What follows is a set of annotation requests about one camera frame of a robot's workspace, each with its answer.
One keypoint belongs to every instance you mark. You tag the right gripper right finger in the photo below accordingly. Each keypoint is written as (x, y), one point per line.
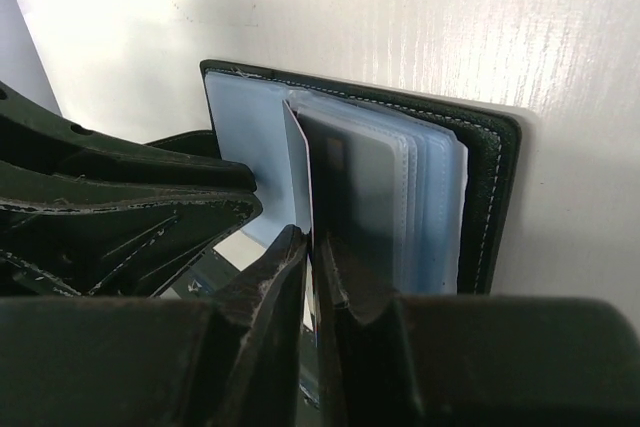
(389, 359)

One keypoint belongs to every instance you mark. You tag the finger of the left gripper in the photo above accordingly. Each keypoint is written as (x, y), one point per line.
(87, 214)

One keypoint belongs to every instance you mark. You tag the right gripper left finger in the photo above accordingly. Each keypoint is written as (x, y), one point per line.
(228, 360)

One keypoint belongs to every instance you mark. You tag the black leather card holder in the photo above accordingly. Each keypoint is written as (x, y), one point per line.
(455, 176)

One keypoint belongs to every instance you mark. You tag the silver card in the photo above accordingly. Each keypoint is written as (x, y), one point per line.
(299, 161)

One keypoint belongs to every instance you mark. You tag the dark credit card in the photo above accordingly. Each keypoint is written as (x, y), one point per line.
(355, 194)

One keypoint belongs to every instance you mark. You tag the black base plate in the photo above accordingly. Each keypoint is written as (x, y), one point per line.
(309, 370)

